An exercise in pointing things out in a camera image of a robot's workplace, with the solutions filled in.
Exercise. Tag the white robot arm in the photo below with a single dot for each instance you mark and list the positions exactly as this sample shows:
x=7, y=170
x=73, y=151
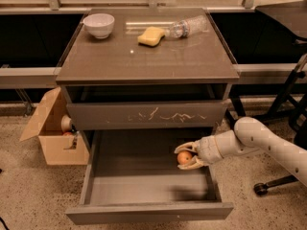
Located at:
x=248, y=136

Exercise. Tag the grey drawer cabinet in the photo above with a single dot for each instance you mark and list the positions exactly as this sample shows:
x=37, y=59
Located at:
x=118, y=69

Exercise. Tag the clear plastic water bottle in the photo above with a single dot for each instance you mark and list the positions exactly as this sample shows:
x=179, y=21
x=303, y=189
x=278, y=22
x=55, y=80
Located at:
x=187, y=27

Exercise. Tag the white ceramic bowl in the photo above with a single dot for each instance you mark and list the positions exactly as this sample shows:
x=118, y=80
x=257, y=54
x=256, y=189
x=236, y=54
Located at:
x=100, y=25

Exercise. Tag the open grey middle drawer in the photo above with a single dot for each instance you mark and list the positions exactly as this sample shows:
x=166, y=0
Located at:
x=132, y=176

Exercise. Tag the black office chair base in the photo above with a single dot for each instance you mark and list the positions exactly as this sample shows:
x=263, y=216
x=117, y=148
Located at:
x=275, y=184

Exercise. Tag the closed grey top drawer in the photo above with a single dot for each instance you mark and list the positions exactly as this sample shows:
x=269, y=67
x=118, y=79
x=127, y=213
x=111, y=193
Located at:
x=93, y=116

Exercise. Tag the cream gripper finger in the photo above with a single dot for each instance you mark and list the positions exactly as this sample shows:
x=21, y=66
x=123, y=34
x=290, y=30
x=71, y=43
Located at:
x=191, y=164
x=189, y=146

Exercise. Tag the yellow sponge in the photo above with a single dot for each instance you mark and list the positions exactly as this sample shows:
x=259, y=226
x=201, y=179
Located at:
x=151, y=36

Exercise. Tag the white cup in box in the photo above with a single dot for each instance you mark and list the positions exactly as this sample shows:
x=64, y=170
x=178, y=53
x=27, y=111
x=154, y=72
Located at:
x=66, y=123

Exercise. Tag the cardboard box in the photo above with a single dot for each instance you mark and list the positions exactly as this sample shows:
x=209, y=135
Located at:
x=59, y=148

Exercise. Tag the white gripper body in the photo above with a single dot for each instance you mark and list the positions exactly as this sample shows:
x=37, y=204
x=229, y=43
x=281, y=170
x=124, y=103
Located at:
x=207, y=149

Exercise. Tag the orange fruit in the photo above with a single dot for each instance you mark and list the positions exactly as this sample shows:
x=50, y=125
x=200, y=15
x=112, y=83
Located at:
x=184, y=157

